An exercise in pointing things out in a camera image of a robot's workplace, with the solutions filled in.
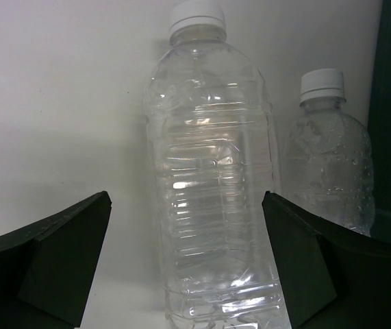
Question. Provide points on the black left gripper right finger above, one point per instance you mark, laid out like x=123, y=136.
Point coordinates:
x=331, y=277

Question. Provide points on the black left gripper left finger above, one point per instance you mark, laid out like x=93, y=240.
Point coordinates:
x=47, y=268

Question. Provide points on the small clear bottle white cap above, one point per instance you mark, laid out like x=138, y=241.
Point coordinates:
x=327, y=165

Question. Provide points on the large clear bottle white cap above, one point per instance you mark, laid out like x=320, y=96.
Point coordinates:
x=213, y=151

